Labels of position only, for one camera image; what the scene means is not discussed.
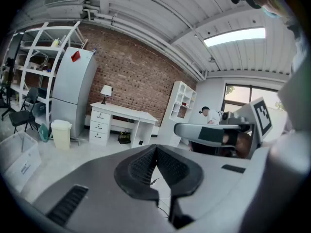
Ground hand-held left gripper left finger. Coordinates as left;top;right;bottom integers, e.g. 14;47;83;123
114;144;159;201

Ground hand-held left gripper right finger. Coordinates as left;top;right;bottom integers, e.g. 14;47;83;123
156;145;204;199

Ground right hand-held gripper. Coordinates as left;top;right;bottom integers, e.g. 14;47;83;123
173;97;273;160

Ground white desk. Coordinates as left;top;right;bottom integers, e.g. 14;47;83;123
89;101;158;149

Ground person's right hand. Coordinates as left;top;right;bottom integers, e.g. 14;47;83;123
235;133;251;159

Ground white bookcase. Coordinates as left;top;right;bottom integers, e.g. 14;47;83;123
156;81;198;148

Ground window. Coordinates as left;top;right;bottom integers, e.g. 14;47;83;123
223;83;285;114

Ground cream lidded trash bin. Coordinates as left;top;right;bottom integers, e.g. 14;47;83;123
50;119;73;151

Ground white shade table lamp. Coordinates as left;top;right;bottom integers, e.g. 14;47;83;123
100;84;113;105

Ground teal dustpan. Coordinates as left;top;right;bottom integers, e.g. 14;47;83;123
38;123;51;143

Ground white ceiling pipes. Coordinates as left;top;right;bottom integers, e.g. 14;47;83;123
82;7;207;82

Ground grey refrigerator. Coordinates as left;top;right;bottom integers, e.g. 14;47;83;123
51;47;98;139

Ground ceiling light panel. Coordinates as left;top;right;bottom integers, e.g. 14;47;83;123
203;27;266;47

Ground clear plastic storage box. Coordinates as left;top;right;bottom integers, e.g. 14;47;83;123
0;131;42;194

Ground black folding chair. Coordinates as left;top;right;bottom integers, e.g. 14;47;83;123
9;87;40;134

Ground person's head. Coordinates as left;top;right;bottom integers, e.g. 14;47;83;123
252;0;298;25

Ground white shelving rack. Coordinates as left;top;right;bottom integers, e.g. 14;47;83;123
0;20;81;127

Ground black wire basket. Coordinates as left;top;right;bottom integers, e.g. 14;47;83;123
118;131;132;145

